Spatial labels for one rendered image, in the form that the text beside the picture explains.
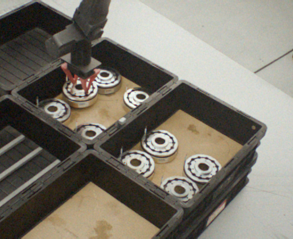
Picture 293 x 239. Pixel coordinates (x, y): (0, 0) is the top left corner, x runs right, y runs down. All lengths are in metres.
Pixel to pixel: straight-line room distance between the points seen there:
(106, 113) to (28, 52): 0.38
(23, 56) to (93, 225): 0.71
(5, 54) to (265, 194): 0.92
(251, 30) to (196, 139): 2.17
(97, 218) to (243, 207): 0.47
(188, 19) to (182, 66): 1.62
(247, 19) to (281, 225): 2.35
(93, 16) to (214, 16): 2.41
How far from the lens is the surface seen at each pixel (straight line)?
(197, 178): 1.55
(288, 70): 3.54
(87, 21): 1.52
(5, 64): 1.92
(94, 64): 1.66
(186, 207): 1.39
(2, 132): 1.68
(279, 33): 3.84
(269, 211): 1.75
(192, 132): 1.71
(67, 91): 1.73
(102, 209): 1.49
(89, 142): 1.50
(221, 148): 1.69
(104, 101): 1.78
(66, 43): 1.56
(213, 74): 2.17
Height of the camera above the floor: 1.98
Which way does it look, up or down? 42 degrees down
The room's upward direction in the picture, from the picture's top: 8 degrees clockwise
